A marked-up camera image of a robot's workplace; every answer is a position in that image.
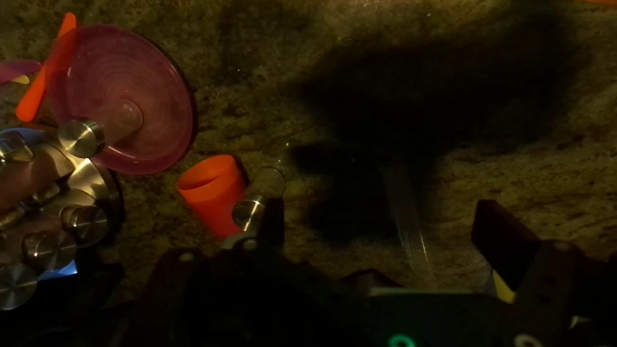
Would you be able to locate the purple plastic plate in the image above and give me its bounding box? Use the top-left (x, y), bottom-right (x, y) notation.
top-left (43, 25), bottom-right (199, 177)

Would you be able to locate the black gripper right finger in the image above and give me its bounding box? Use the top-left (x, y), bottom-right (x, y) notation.
top-left (471, 198), bottom-right (544, 293)

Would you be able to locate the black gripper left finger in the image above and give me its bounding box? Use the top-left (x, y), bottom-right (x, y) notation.
top-left (257, 194), bottom-right (290, 254)

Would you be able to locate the revolving metal spice rack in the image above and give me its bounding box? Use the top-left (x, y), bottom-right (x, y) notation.
top-left (0, 117), bottom-right (128, 314)

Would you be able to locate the purple plastic utensil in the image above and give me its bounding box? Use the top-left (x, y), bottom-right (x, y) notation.
top-left (0, 59), bottom-right (43, 86)

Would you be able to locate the orange-red plastic utensil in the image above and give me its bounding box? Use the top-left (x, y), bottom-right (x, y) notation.
top-left (14, 9), bottom-right (80, 125)

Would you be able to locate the orange plastic cup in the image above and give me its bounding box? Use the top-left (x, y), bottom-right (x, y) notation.
top-left (176, 152), bottom-right (251, 244)

